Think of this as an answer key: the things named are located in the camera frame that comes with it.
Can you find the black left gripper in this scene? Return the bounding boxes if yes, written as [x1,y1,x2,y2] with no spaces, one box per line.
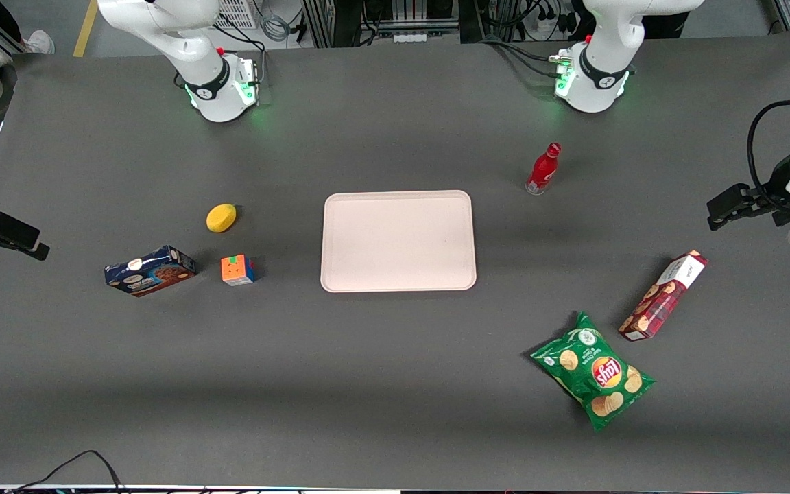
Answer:
[707,184,790,231]

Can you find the red cookie box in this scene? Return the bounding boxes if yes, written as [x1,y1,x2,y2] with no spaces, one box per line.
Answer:
[619,250,709,342]

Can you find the blue cookie box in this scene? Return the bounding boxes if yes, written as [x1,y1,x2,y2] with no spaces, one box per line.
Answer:
[104,245,198,297]

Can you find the cream plastic tray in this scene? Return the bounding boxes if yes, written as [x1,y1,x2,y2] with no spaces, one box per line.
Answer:
[320,190,477,293]

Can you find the red soda bottle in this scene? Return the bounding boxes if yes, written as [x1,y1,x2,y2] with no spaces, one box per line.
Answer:
[525,142,562,196]

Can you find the white sneaker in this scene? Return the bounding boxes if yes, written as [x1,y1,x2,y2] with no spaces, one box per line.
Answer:
[23,30,56,55]

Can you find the yellow lemon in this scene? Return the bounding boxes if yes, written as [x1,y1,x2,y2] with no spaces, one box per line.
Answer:
[206,203,237,233]

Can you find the colourful puzzle cube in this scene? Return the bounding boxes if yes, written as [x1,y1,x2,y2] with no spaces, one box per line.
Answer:
[221,255,257,287]

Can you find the yellow floor tape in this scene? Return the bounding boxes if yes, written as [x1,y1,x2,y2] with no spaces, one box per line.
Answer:
[72,0,99,58]

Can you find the green chips bag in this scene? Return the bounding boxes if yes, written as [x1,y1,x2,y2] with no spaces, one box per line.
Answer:
[530,311,656,432]

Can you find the white perforated basket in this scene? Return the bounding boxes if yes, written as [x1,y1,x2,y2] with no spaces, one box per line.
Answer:
[215,0,259,30]

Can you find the aluminium equipment rack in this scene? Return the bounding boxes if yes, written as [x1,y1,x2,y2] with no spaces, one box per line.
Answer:
[301,0,462,49]

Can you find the thin black cable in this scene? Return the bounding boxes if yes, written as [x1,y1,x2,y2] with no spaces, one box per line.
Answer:
[11,450,125,494]

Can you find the black base cables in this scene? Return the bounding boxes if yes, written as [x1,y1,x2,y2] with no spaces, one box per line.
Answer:
[481,38,564,80]
[174,14,270,93]

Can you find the grey coiled cable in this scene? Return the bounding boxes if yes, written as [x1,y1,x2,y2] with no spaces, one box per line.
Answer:
[260,0,294,43]

